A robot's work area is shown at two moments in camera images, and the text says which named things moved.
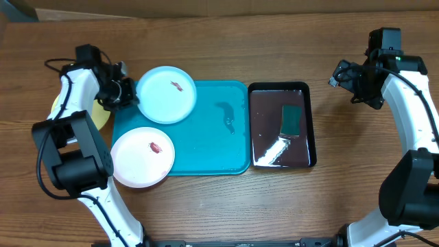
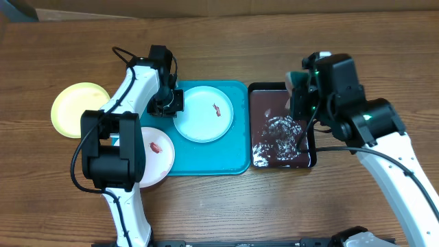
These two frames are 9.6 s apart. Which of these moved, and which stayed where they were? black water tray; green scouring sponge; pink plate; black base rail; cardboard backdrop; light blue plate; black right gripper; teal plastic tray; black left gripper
Moved: green scouring sponge; black right gripper; black left gripper; light blue plate
Stayed: black base rail; cardboard backdrop; black water tray; pink plate; teal plastic tray
